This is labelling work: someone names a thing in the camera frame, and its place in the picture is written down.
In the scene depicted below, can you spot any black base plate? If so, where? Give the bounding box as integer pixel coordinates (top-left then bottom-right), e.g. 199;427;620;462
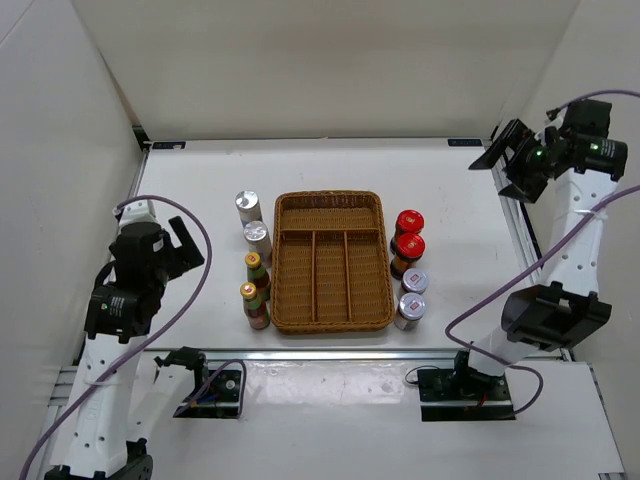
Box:
417;368;516;422
173;359;248;419

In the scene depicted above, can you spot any green-label sauce bottle near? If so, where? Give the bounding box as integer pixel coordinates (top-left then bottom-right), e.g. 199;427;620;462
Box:
240;282;270;330

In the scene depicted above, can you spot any red-lid sauce jar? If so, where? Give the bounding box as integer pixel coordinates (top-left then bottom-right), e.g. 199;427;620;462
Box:
390;233;426;279
391;209;424;245

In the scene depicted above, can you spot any wicker divided basket tray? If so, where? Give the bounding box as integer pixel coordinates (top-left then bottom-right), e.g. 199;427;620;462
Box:
271;190;394;335

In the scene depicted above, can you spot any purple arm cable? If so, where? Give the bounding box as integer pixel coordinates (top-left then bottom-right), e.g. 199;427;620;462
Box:
17;195;247;480
444;88;640;416

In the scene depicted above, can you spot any green-label sauce bottle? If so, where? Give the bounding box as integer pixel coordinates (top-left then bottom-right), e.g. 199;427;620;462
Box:
244;252;271;301
240;282;270;330

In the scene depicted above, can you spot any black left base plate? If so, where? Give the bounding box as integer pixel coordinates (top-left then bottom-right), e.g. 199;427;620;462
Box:
173;359;248;419

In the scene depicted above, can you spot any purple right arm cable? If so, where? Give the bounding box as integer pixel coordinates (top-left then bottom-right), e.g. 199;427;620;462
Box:
444;88;640;416

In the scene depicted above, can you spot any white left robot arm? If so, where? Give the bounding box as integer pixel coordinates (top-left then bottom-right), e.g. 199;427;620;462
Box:
45;195;212;479

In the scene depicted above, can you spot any green-label sauce bottle far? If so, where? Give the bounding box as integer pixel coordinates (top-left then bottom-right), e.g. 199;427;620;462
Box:
244;252;271;301

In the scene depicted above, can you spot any aluminium front frame rail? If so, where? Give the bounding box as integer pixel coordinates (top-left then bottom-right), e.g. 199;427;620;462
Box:
139;347;574;363

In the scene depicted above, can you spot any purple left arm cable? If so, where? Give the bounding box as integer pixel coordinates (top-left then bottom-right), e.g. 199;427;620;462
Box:
17;195;247;480

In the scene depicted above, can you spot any blue label sticker left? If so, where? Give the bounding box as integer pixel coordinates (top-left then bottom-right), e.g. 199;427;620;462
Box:
151;141;186;150

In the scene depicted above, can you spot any silver-lid bead jar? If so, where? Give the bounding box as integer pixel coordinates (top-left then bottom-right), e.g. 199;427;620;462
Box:
235;190;263;227
243;220;272;267

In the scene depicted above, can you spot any blue label sticker right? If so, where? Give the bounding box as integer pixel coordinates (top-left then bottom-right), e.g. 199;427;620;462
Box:
447;138;483;148

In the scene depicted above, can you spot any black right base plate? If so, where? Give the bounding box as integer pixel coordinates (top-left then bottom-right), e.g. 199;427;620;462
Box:
417;368;516;422

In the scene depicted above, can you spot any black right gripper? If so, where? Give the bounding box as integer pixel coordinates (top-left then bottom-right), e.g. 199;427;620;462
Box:
468;120;554;204

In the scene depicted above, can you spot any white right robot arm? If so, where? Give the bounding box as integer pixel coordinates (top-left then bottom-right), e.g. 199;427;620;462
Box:
449;98;628;400

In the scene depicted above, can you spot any blue label sticker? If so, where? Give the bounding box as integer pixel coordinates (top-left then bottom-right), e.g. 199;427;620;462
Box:
151;141;186;150
447;138;483;148

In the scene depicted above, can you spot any white-lid dark jar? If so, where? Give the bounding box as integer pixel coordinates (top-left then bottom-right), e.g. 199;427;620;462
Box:
394;293;427;331
397;268;430;299

